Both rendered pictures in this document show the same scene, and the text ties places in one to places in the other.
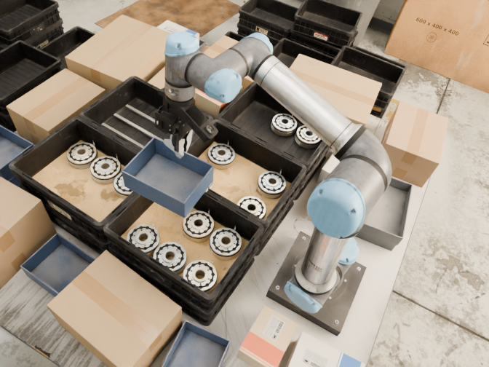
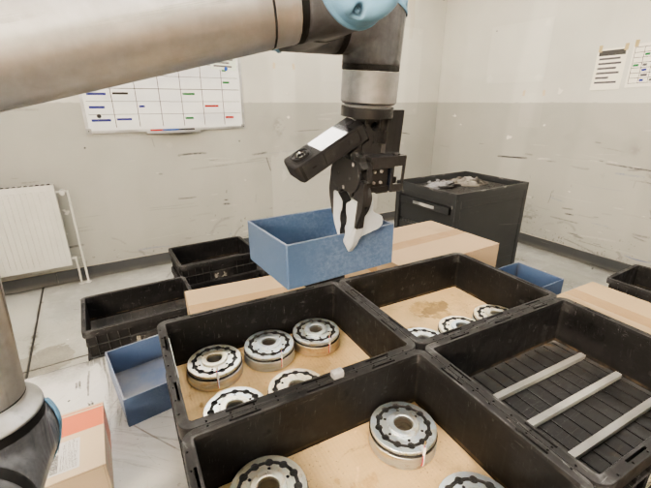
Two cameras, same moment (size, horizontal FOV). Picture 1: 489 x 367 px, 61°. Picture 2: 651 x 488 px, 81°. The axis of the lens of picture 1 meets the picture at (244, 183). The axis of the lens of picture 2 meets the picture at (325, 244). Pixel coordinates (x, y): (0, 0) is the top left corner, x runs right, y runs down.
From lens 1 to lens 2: 132 cm
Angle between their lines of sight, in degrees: 95
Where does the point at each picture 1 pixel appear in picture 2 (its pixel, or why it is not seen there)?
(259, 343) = (77, 426)
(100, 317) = (249, 289)
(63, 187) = (440, 306)
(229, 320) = (155, 444)
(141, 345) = (195, 302)
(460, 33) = not seen: outside the picture
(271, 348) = not seen: hidden behind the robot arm
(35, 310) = not seen: hidden behind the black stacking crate
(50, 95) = (637, 312)
